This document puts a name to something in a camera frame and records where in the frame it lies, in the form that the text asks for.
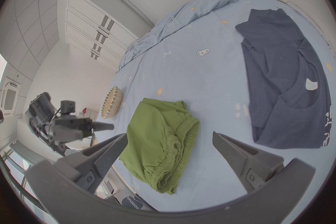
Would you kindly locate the dark blue T-shirt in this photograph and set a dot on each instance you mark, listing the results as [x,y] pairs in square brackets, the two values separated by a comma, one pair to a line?
[278,65]

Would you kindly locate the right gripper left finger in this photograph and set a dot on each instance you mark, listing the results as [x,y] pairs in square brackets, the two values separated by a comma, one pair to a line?
[99,157]

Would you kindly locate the white ceiling air conditioner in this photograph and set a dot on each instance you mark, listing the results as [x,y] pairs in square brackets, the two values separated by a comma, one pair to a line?
[10,97]

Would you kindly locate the window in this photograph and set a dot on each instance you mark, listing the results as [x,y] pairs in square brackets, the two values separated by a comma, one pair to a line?
[18,178]

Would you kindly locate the round woven basket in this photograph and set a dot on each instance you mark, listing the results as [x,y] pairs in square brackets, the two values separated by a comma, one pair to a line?
[111,103]

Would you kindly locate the green shorts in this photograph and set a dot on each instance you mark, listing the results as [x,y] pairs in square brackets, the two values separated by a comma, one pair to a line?
[157,139]

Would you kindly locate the white wardrobe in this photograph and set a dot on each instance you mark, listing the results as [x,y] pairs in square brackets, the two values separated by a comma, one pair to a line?
[86,23]

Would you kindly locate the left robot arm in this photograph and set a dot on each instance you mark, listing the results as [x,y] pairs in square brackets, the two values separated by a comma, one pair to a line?
[39,108]

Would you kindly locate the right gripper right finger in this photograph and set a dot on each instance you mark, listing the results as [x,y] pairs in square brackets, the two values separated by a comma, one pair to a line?
[236,157]

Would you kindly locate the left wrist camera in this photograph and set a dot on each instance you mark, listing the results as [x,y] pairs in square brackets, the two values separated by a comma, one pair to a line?
[67,107]

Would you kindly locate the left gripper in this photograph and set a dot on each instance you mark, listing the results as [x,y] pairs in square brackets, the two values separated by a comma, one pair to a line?
[70,128]

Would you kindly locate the bed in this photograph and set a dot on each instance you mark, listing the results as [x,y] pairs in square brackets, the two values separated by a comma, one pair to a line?
[199,81]

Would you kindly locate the pale blue quilt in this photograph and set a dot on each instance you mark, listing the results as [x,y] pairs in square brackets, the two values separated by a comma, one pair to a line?
[178,18]

